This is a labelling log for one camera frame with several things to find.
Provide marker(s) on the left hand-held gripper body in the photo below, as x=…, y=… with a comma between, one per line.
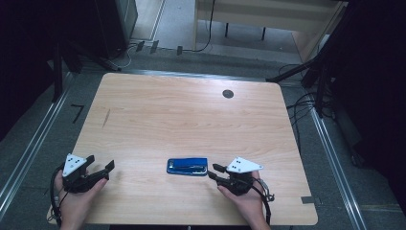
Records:
x=76, y=182

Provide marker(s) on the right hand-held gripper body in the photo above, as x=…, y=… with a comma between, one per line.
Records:
x=239, y=185

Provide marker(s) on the blue stapler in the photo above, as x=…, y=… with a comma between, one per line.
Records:
x=187, y=166

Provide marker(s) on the person's right hand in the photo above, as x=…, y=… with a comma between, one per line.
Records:
x=252, y=202

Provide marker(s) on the person's left hand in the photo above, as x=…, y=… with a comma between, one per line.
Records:
x=76, y=204

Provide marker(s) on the grey tape piece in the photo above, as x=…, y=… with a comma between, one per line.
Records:
x=308, y=200

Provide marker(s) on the dark round table grommet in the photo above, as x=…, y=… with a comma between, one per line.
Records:
x=228, y=94

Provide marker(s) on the black metal stand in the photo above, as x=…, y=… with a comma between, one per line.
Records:
x=58, y=73
x=319, y=92

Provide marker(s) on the black cabinet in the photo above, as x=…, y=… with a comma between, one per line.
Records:
x=115, y=25

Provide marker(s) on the metal floor rail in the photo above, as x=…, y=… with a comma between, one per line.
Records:
x=32, y=147
x=335, y=166

